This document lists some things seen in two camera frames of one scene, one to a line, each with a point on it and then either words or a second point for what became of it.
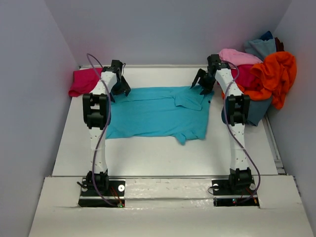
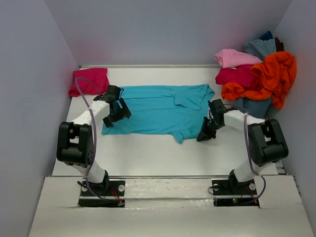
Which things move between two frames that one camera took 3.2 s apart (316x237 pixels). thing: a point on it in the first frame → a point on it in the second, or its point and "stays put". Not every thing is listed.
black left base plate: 116,195 stays put
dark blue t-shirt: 266,36 stays put
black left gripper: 124,88 → 124,112
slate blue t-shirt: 256,108 stays put
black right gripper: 208,87 → 205,134
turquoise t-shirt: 178,112 stays put
